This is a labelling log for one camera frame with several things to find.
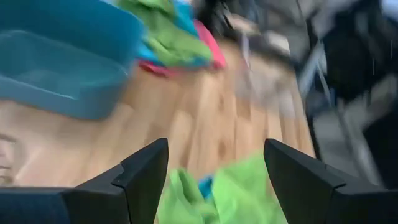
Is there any pink microfiber towel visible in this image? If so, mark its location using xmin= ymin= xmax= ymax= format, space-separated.
xmin=138 ymin=19 xmax=228 ymax=77

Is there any green microfiber towel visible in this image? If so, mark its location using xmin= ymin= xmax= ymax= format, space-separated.
xmin=116 ymin=0 xmax=214 ymax=68
xmin=157 ymin=154 xmax=289 ymax=224

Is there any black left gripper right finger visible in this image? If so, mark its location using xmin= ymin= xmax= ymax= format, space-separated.
xmin=264 ymin=138 xmax=398 ymax=224

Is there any blue microfiber towel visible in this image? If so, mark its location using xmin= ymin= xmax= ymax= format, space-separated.
xmin=136 ymin=0 xmax=203 ymax=68
xmin=198 ymin=175 xmax=215 ymax=200

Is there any blue plastic bin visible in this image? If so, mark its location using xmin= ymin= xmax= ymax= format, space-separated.
xmin=0 ymin=0 xmax=146 ymax=121

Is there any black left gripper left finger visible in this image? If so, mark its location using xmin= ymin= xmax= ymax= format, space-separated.
xmin=60 ymin=138 xmax=169 ymax=224

